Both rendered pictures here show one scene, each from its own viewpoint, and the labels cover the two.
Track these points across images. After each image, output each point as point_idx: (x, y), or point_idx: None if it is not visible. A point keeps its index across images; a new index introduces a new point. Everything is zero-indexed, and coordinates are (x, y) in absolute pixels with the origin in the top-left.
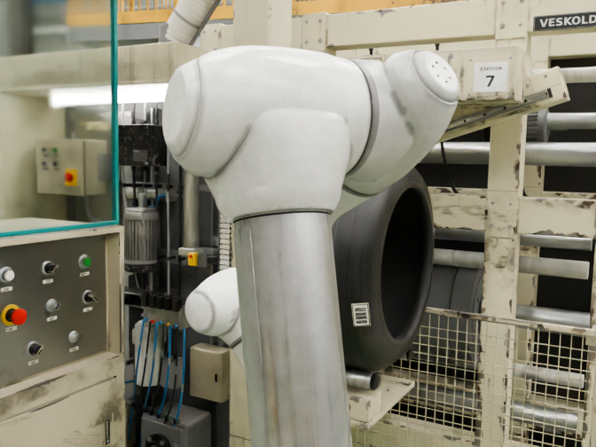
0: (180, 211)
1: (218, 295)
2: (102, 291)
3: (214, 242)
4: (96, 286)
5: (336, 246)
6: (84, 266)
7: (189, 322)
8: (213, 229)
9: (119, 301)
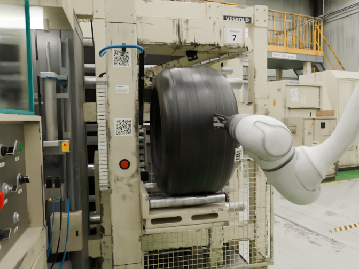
0: (40, 113)
1: (287, 127)
2: (24, 174)
3: (67, 136)
4: (22, 169)
5: (226, 114)
6: (20, 150)
7: (268, 151)
8: (64, 126)
9: (40, 181)
